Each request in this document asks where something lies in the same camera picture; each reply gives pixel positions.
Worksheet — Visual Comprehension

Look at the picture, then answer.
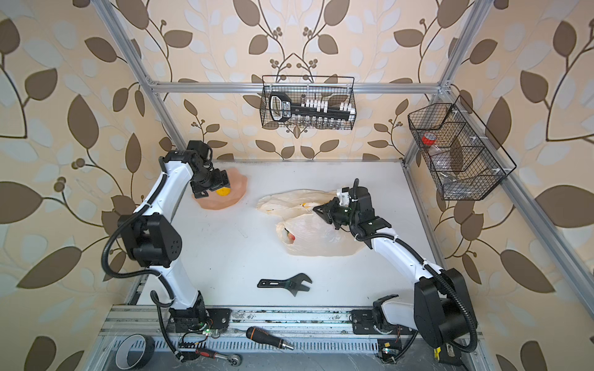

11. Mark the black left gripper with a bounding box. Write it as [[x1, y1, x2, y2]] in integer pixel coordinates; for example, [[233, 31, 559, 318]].
[[192, 168, 231, 197]]

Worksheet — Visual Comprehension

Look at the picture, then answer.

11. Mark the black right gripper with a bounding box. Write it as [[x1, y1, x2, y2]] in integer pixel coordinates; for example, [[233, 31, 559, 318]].
[[314, 197, 360, 230]]

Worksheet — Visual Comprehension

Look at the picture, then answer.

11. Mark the banana print plastic bag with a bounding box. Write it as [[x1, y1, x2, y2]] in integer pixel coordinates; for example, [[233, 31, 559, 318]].
[[257, 190, 365, 257]]

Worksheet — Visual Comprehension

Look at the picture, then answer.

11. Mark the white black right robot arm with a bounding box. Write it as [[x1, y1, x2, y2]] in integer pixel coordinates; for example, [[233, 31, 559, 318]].
[[313, 179, 478, 353]]

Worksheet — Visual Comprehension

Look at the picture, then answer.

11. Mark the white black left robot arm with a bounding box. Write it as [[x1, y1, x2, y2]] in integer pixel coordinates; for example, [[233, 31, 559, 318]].
[[101, 141, 230, 332]]

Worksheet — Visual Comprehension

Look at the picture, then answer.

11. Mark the pink fruit plate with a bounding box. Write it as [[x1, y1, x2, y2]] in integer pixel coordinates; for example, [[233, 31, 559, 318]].
[[195, 168, 248, 210]]

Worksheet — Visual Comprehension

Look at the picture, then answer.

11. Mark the black adjustable wrench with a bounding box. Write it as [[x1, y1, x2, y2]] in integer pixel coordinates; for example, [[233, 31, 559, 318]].
[[257, 273, 312, 297]]

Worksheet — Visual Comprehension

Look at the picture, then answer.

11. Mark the socket set holder black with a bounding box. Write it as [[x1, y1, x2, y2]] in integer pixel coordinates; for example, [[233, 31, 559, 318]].
[[268, 93, 357, 122]]

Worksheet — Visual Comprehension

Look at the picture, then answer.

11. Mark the clear bottle red cap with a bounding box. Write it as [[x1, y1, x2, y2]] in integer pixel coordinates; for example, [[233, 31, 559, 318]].
[[422, 132, 459, 186]]

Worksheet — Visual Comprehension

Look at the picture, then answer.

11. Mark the black orange screwdriver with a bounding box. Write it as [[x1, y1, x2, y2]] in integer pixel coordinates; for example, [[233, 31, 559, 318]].
[[245, 326, 295, 350]]

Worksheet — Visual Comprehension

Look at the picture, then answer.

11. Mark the yellow black tape measure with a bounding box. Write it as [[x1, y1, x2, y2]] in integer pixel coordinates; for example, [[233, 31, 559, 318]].
[[434, 344, 463, 366]]

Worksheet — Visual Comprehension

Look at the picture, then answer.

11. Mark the black tape roll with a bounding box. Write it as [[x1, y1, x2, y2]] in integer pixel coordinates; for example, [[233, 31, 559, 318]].
[[114, 334, 156, 370]]

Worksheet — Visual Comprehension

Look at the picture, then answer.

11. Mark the black wire basket back wall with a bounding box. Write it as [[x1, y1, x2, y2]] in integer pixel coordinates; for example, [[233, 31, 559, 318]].
[[259, 74, 357, 131]]

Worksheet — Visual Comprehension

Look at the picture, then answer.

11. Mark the black wire basket wall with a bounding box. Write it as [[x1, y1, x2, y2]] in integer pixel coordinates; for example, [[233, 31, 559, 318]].
[[259, 74, 357, 131], [408, 97, 517, 201]]

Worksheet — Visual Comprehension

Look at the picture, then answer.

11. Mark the black wire basket right wall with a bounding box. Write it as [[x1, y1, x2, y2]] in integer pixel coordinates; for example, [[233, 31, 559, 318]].
[[408, 97, 517, 201]]

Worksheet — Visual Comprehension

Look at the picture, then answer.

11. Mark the red handled ratchet wrench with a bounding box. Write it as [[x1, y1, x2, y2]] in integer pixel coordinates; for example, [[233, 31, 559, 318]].
[[196, 349, 242, 366]]

